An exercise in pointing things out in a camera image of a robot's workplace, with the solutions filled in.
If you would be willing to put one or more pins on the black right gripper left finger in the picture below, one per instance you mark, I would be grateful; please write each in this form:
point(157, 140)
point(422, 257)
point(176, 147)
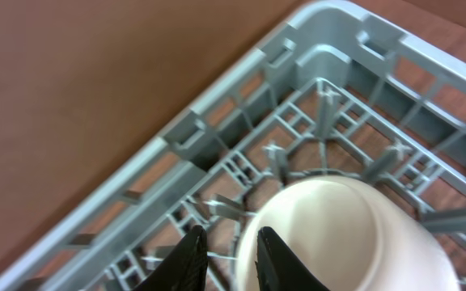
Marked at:
point(185, 267)

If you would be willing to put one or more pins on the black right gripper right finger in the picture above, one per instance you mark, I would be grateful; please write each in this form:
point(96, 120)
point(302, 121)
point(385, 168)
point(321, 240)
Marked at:
point(278, 268)

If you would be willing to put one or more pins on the pale green bowl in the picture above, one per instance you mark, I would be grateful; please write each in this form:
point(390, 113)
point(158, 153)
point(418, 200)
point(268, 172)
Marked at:
point(350, 236)

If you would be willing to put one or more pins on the grey dishwasher rack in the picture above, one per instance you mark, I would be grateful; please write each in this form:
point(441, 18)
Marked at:
point(334, 90)

